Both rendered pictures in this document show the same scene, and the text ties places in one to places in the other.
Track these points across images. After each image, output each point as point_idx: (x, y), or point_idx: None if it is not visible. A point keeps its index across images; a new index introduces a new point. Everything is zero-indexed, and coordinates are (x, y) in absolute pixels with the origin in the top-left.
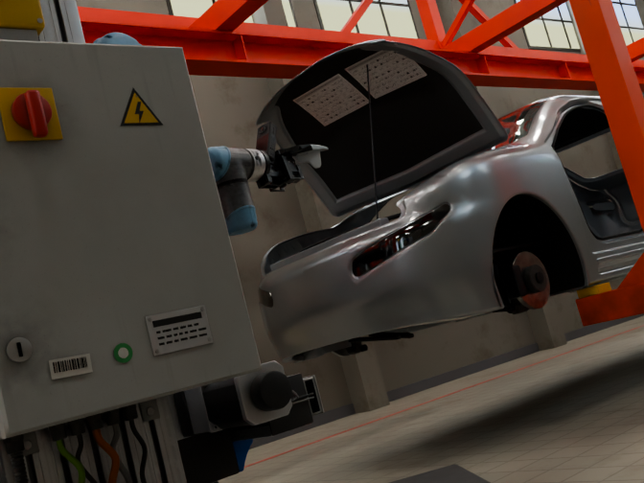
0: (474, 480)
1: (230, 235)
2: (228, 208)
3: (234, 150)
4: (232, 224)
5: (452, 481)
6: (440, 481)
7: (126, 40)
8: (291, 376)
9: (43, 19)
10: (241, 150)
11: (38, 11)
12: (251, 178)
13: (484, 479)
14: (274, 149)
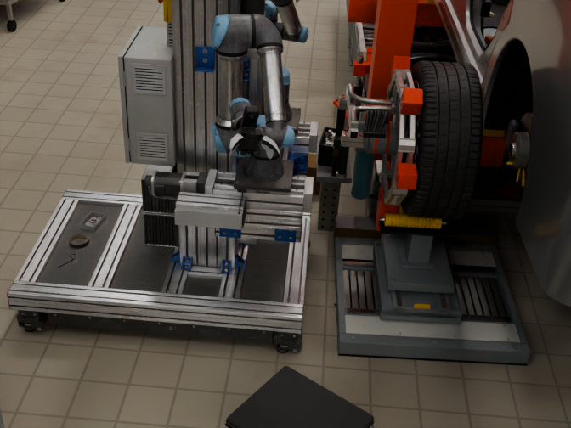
0: (245, 423)
1: None
2: None
3: (232, 108)
4: None
5: (269, 425)
6: (285, 427)
7: (214, 23)
8: (176, 200)
9: (163, 19)
10: (234, 111)
11: (163, 15)
12: None
13: (240, 426)
14: (241, 125)
